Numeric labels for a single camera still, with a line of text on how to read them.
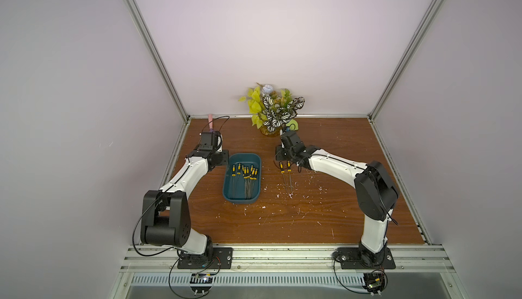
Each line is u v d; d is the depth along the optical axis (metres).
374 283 0.70
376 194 0.49
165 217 0.44
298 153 0.69
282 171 0.97
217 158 0.76
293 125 1.17
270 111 0.88
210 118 1.19
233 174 0.95
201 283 0.72
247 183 0.92
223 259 0.73
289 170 0.97
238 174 0.95
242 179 0.93
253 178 0.94
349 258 0.73
